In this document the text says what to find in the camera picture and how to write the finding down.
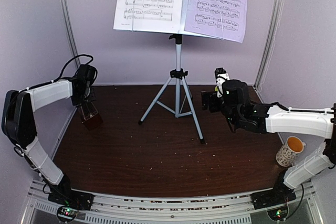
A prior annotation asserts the left aluminium corner post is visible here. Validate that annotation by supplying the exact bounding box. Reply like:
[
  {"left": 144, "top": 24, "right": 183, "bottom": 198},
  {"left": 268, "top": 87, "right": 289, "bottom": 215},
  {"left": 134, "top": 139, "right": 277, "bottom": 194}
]
[{"left": 60, "top": 0, "right": 78, "bottom": 58}]

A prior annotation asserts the aluminium front rail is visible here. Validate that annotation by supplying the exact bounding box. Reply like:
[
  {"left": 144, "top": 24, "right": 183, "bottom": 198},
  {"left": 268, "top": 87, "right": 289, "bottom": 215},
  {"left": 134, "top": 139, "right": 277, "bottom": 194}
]
[{"left": 26, "top": 179, "right": 323, "bottom": 224}]

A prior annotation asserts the brown wooden metronome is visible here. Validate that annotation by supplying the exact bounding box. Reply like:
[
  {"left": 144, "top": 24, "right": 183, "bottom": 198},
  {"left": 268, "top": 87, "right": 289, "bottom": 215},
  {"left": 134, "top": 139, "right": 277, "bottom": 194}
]
[{"left": 78, "top": 102, "right": 103, "bottom": 131}]

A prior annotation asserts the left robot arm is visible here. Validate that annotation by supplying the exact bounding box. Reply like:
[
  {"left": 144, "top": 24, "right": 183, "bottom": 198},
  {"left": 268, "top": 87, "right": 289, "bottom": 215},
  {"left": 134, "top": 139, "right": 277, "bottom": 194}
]
[{"left": 2, "top": 64, "right": 98, "bottom": 205}]

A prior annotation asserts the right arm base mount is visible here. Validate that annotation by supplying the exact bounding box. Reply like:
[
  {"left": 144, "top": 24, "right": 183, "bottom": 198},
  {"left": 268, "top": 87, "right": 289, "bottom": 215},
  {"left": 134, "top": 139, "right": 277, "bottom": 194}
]
[{"left": 251, "top": 190, "right": 296, "bottom": 221}]

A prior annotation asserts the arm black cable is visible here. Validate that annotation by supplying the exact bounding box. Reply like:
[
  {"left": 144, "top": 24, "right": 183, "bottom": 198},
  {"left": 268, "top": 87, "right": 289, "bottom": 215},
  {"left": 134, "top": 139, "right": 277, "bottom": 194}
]
[
  {"left": 7, "top": 54, "right": 99, "bottom": 120},
  {"left": 267, "top": 102, "right": 336, "bottom": 116}
]

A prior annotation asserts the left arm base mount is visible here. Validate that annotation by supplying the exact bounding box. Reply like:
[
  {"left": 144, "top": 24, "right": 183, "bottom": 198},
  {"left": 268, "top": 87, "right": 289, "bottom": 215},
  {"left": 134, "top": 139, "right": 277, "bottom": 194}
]
[{"left": 48, "top": 190, "right": 94, "bottom": 223}]

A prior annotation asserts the white perforated music stand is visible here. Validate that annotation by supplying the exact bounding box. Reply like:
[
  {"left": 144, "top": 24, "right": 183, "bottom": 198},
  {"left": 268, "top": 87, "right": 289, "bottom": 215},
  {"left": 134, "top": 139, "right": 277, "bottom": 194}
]
[{"left": 112, "top": 0, "right": 246, "bottom": 145}]

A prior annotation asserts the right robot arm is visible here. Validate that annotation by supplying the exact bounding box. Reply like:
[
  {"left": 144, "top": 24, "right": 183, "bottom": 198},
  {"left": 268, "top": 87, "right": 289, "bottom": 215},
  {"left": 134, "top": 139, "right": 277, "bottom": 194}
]
[{"left": 201, "top": 78, "right": 335, "bottom": 204}]

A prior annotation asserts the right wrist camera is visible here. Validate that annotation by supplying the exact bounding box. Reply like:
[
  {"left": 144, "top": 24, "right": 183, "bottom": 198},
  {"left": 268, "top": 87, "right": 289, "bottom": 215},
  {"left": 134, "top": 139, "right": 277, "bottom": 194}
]
[{"left": 214, "top": 68, "right": 230, "bottom": 98}]

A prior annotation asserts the white sheet music page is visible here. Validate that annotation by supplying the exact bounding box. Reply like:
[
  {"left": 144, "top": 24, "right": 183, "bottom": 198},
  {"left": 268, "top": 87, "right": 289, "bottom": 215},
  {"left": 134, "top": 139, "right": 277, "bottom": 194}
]
[{"left": 113, "top": 0, "right": 183, "bottom": 34}]

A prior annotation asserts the purple sheet music page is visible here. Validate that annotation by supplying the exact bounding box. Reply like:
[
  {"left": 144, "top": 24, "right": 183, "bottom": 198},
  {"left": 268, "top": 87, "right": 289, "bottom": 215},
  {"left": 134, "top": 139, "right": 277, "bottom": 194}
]
[{"left": 184, "top": 0, "right": 248, "bottom": 43}]

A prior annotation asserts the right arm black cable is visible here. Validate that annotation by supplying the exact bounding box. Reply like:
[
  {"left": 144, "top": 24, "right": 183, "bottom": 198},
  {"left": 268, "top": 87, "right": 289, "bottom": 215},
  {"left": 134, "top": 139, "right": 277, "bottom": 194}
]
[{"left": 267, "top": 102, "right": 336, "bottom": 116}]

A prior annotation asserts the patterned paper cup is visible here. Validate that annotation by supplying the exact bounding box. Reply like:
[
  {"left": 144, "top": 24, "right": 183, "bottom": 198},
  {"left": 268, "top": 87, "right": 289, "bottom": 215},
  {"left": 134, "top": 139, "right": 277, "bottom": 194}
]
[{"left": 275, "top": 136, "right": 306, "bottom": 167}]

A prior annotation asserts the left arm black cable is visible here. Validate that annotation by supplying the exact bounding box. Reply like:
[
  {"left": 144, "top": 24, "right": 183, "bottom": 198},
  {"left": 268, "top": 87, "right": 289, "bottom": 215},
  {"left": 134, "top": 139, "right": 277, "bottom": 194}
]
[{"left": 7, "top": 54, "right": 99, "bottom": 120}]

